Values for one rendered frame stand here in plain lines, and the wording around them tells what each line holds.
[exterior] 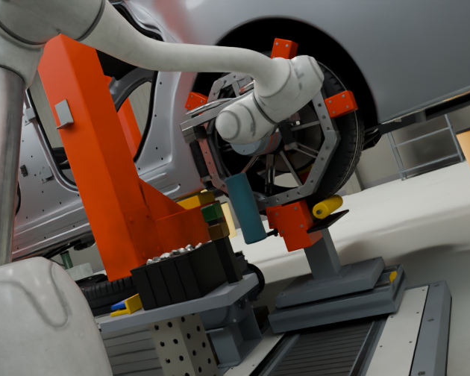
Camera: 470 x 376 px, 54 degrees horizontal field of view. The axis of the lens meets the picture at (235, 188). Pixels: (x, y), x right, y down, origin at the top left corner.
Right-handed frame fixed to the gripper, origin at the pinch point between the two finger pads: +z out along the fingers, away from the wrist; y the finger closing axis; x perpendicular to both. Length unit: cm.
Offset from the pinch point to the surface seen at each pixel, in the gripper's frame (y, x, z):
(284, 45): 2.2, 29.2, 20.8
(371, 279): 2, -62, 28
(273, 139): -11.8, -1.5, 16.0
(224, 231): -10.1, -24.6, -41.8
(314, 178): -3.6, -20.0, 20.7
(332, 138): 7.5, -8.5, 20.5
